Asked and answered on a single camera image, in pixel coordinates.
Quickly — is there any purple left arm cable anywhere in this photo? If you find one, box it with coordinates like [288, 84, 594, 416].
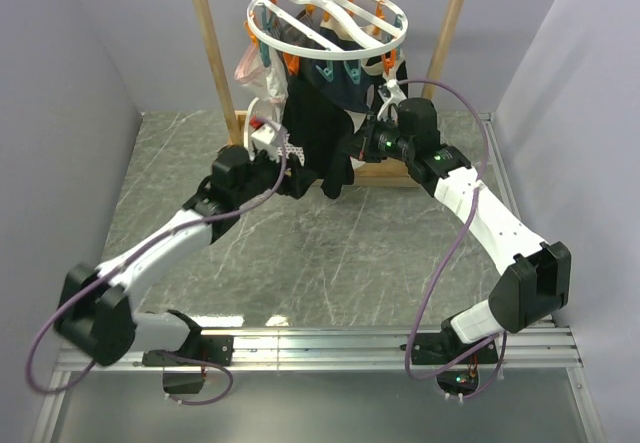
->
[24, 115, 289, 406]

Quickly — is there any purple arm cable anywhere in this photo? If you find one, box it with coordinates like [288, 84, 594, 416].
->
[24, 115, 289, 406]
[394, 78, 507, 402]

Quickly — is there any wooden hanger rack frame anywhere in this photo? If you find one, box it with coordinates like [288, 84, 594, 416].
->
[192, 0, 464, 188]

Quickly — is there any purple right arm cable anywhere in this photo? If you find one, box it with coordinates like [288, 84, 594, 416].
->
[394, 78, 507, 402]

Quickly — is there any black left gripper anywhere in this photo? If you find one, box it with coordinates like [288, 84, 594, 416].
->
[235, 146, 319, 206]

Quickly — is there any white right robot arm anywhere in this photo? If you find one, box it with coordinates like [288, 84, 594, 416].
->
[345, 98, 571, 363]

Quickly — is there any grey striped hanging underwear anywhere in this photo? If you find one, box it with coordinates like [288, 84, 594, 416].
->
[270, 10, 321, 49]

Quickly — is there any white perforated plastic basket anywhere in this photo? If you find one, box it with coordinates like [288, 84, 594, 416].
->
[243, 97, 366, 170]

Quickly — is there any white round clip hanger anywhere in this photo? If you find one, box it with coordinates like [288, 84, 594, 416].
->
[245, 0, 408, 85]

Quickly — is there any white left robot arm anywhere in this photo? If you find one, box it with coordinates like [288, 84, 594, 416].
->
[53, 146, 318, 366]

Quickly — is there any navy hanging underwear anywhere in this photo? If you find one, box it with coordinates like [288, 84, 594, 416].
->
[299, 19, 370, 113]

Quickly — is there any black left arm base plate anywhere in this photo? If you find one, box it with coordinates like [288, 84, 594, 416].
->
[142, 333, 234, 367]

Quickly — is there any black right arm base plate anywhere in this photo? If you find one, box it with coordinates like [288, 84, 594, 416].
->
[411, 330, 498, 366]

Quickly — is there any black boxer underwear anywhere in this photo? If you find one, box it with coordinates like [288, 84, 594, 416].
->
[282, 76, 354, 199]

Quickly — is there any pink white hanging underwear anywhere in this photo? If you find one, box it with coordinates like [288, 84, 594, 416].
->
[234, 45, 288, 105]

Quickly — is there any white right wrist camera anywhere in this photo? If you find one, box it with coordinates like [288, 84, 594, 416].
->
[377, 79, 406, 121]

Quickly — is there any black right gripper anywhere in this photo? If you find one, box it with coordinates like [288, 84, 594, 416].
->
[339, 112, 414, 164]

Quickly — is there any aluminium mounting rail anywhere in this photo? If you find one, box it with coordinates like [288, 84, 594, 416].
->
[54, 326, 586, 372]

